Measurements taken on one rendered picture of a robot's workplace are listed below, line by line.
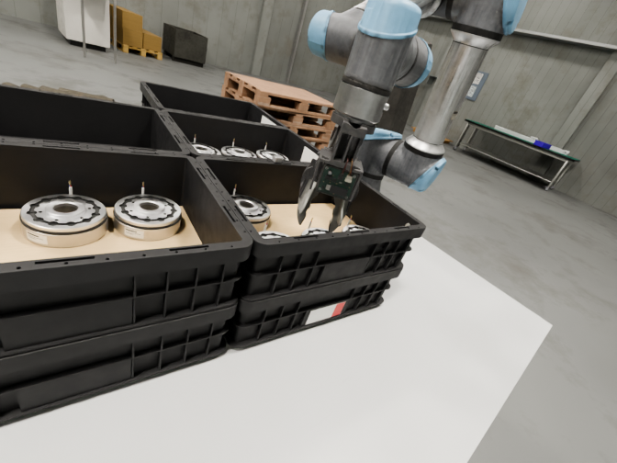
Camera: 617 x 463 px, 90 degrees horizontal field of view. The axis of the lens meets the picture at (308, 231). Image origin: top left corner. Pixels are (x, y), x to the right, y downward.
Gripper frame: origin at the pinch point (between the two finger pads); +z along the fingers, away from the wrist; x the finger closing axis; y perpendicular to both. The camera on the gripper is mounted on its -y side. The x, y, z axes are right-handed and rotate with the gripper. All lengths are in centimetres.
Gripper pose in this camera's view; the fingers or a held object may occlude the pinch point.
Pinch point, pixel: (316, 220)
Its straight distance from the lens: 59.5
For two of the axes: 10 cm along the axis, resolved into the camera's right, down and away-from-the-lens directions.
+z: -2.9, 8.3, 4.8
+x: 9.5, 2.9, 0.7
